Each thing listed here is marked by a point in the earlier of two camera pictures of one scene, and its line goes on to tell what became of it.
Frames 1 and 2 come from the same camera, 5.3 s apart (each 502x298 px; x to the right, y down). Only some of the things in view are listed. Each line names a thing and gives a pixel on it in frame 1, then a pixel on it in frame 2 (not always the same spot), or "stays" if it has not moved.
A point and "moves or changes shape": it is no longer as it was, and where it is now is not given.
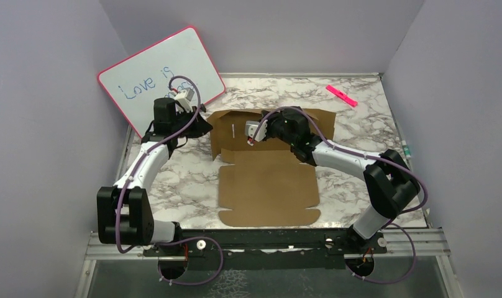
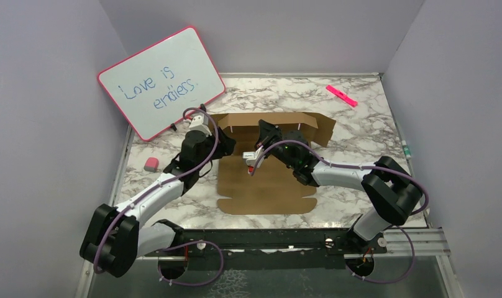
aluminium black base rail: x=277 y=249 stays
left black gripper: x=201 y=126 -> x=226 y=144
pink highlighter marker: x=342 y=96 stays
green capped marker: x=406 y=149 stays
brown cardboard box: x=268 y=185 moves or changes shape
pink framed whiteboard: x=179 y=67 stays
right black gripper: x=271 y=119 -> x=266 y=133
